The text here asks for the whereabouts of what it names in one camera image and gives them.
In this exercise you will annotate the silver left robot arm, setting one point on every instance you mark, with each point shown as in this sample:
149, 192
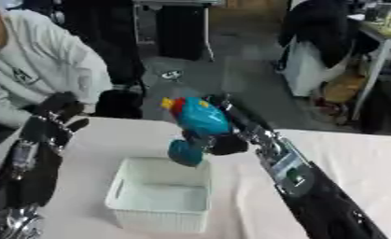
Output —
10, 222

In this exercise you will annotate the person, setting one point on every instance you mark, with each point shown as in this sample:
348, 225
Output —
35, 65

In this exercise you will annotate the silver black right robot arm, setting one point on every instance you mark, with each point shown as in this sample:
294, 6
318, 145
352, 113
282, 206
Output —
307, 183

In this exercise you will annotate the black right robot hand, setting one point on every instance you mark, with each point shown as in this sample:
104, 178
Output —
231, 124

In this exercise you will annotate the yellow bag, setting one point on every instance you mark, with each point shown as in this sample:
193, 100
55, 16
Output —
342, 87

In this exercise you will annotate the black office chair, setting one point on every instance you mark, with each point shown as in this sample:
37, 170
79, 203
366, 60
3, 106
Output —
114, 59

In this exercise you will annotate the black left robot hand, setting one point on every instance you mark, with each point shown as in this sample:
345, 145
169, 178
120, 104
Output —
37, 161

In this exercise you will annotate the black chair with jacket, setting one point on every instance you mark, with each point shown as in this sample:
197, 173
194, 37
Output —
321, 46

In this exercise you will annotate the white plastic basket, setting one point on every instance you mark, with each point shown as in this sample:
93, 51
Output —
160, 194

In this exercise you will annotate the blue toy drill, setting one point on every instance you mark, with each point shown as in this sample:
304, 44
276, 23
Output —
201, 124

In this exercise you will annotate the white side table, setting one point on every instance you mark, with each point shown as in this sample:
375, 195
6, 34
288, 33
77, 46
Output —
378, 43

